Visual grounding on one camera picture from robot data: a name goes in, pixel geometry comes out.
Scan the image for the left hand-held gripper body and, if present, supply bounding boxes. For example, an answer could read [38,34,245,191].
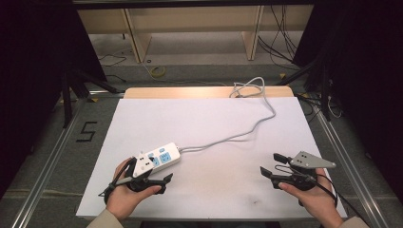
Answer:
[125,151,161,193]

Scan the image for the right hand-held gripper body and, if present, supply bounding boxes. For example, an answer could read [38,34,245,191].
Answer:
[270,150,337,192]

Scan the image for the white power strip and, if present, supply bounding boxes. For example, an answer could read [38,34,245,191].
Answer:
[138,142,182,175]

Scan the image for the person's right hand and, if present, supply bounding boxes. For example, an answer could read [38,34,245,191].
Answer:
[278,167,345,228]

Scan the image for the person's left hand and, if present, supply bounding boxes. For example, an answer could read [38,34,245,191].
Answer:
[106,157,163,221]

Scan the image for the white table mat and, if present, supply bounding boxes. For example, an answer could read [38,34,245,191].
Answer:
[75,96,348,220]

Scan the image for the wooden table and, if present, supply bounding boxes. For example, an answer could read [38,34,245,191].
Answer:
[123,85,295,100]

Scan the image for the black metal stand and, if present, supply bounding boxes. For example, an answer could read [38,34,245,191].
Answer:
[277,55,333,123]
[60,66,125,129]

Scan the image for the yellow tape roll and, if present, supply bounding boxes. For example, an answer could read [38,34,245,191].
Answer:
[150,65,167,79]

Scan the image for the black curtain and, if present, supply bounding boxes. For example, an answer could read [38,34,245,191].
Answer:
[292,0,403,203]
[0,0,108,199]

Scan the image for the beige wooden shelf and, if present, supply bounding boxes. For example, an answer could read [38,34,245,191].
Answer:
[77,4,316,64]

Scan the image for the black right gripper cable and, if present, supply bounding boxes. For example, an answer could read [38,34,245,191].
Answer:
[274,163,371,228]

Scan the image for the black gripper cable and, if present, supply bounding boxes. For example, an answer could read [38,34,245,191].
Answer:
[97,157,138,204]
[274,163,371,228]

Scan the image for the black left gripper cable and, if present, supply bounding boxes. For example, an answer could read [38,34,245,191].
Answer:
[97,157,138,204]

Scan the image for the grey power strip cable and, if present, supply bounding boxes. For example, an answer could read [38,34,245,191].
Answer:
[178,76,278,153]

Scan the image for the aluminium floor rail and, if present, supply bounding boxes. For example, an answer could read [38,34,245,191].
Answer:
[11,98,87,228]
[311,100,392,228]

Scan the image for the cables beside stand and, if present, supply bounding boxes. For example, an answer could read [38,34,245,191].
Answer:
[297,93,344,124]

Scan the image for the white floor cable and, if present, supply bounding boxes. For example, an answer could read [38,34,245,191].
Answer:
[142,60,228,87]

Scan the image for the thin black floor cable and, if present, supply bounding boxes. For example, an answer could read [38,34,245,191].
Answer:
[97,51,128,68]

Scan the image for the black hanging cables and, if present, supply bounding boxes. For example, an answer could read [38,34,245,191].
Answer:
[257,4,300,69]

